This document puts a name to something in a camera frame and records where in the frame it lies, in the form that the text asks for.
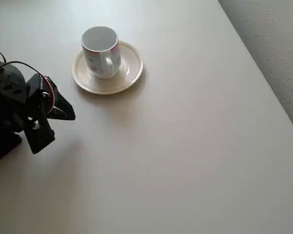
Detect cream white saucer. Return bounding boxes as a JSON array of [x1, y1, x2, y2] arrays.
[[71, 40, 144, 96]]

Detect white ceramic mug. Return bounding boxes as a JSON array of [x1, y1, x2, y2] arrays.
[[81, 26, 122, 80]]

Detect red servo cable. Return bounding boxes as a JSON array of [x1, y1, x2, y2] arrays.
[[42, 75, 57, 113]]

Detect black thin cable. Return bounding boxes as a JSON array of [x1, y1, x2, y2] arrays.
[[0, 49, 45, 81]]

